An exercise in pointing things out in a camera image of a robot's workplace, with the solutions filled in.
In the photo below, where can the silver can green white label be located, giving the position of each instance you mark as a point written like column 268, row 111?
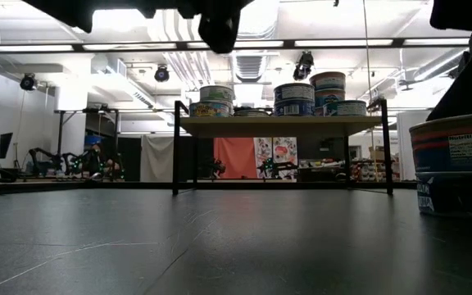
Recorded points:
column 216, row 93

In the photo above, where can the silver can yellow teal label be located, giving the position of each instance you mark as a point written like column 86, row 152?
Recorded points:
column 210, row 110

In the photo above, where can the silver tuna can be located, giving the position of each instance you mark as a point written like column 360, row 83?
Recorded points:
column 251, row 113

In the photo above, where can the silver can dark blue label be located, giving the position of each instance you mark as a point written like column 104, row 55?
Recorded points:
column 294, row 92
column 294, row 108

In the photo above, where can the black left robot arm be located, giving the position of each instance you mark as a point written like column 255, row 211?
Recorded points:
column 68, row 12

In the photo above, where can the background black robot arm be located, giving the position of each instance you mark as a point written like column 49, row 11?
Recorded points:
column 217, row 167
column 279, row 166
column 45, row 160
column 74, row 160

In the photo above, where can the wooden shelf black legs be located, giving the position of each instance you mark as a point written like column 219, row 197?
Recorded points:
column 277, row 127

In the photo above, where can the cardboard box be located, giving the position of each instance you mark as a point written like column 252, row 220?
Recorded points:
column 377, row 153

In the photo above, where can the orange cloth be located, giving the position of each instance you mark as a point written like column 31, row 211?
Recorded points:
column 236, row 157

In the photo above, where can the floral patterned cloth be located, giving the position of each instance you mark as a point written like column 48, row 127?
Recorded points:
column 281, row 149

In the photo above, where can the white cloth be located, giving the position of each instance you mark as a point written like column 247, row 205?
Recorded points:
column 157, row 157

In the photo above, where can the blue bucket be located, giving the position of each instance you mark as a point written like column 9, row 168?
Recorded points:
column 92, row 140

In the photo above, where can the cluttered background table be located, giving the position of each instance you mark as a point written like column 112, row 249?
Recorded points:
column 334, row 168

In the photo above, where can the person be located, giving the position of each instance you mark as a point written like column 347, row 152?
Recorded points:
column 96, row 162

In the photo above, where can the black table mat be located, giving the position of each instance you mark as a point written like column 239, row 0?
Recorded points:
column 219, row 246

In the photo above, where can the black background monitor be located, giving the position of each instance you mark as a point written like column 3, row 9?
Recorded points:
column 2, row 145

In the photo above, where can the black overhead frame bar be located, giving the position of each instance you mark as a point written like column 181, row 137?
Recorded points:
column 342, row 42

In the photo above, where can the black background frame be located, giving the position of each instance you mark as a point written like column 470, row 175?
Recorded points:
column 60, row 135

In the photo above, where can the black aluminium table frame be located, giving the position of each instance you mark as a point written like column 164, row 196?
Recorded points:
column 96, row 185

